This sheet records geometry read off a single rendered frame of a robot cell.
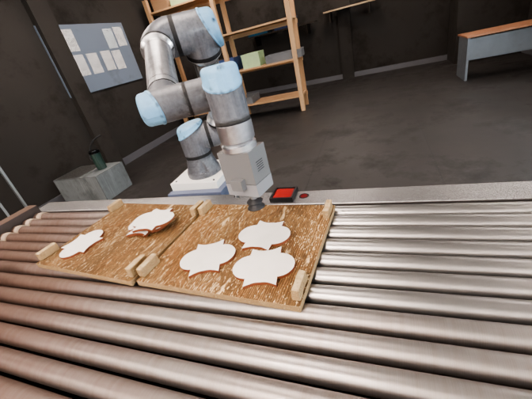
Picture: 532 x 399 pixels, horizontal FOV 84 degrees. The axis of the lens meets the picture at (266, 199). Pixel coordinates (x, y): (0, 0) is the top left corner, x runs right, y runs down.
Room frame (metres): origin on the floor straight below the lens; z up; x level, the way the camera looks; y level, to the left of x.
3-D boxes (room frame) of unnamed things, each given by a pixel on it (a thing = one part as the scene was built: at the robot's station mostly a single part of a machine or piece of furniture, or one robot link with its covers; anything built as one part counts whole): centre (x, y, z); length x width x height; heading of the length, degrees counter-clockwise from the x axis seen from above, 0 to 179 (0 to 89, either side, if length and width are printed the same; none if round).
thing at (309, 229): (0.63, 0.09, 0.93); 0.41 x 0.35 x 0.02; 62
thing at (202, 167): (1.28, 0.24, 0.96); 0.15 x 0.15 x 0.10
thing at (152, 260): (0.60, 0.32, 0.95); 0.06 x 0.02 x 0.03; 152
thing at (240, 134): (0.62, 0.03, 1.21); 0.08 x 0.08 x 0.05
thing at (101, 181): (4.09, 2.24, 0.37); 0.80 x 0.62 x 0.74; 66
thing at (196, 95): (0.72, 0.06, 1.29); 0.11 x 0.11 x 0.08; 7
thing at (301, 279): (0.42, -0.02, 0.95); 0.06 x 0.02 x 0.03; 152
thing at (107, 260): (0.83, 0.45, 0.93); 0.41 x 0.35 x 0.02; 60
